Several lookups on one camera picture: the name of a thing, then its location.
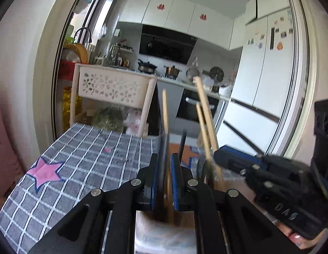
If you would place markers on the black range hood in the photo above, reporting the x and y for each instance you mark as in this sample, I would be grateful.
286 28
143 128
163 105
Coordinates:
166 44

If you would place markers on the pink plastic stool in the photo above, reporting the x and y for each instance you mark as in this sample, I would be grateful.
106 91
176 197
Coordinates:
10 168

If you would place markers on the beige plastic utensil holder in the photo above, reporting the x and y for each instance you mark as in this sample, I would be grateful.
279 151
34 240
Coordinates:
160 237

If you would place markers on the black wok on stove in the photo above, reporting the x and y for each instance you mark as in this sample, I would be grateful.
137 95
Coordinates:
146 67

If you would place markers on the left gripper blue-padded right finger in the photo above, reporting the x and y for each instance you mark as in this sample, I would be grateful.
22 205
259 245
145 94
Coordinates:
189 194

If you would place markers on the black built-in oven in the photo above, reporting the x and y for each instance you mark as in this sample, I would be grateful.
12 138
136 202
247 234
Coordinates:
187 107

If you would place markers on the person's right hand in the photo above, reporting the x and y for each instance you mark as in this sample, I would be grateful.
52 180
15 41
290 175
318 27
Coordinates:
297 239

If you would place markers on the white upper kitchen cabinets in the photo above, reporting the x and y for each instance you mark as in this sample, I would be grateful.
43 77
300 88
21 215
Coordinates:
181 16

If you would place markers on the white refrigerator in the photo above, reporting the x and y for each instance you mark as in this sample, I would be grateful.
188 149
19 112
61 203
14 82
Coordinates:
261 86

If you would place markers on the beige perforated storage cart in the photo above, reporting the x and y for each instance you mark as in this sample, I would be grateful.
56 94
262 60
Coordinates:
113 85

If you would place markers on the bamboo chopstick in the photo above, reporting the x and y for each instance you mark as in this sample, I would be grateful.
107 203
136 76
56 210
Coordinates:
215 172
205 138
169 197

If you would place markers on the black kitchen faucet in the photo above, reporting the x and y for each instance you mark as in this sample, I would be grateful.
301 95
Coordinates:
83 35

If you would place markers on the grey checkered tablecloth with stars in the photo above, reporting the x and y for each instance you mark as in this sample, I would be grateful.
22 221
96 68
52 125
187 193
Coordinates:
83 158

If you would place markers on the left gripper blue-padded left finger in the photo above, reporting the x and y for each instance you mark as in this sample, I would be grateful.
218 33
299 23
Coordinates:
139 193

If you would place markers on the copper cooking pot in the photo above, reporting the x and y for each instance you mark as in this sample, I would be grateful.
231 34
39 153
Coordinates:
172 72

